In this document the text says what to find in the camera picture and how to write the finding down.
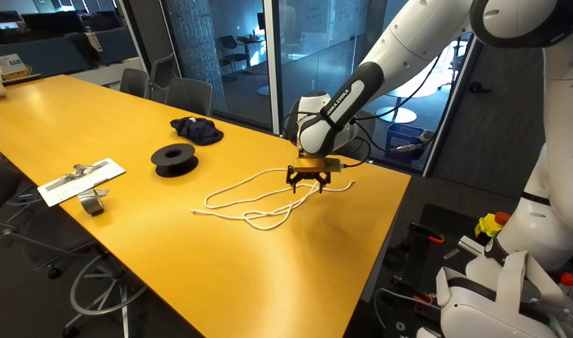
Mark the short white rope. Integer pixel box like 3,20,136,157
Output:
190,184,322,232

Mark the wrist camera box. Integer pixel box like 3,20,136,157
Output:
296,157,343,172

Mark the metal tape dispenser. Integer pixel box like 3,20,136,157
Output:
78,189,106,215

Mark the grey office chair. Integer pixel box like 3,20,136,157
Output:
121,67,149,97
166,77,213,114

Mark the dark office chair left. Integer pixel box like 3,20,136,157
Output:
0,155,147,338

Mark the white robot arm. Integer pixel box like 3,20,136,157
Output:
296,0,573,283

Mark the grey office chair far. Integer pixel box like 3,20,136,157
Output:
121,67,149,97

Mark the yellow toy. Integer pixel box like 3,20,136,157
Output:
474,212,510,236

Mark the black cap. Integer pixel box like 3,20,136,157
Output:
172,116,224,144

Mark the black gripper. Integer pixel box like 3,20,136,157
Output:
286,165,331,193

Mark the black filament spool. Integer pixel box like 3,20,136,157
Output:
151,142,200,178

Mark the white paper sheet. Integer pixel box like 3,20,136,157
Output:
38,157,127,206

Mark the grey office chair middle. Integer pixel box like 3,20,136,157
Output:
166,77,213,114

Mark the blue box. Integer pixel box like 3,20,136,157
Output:
386,123,435,163

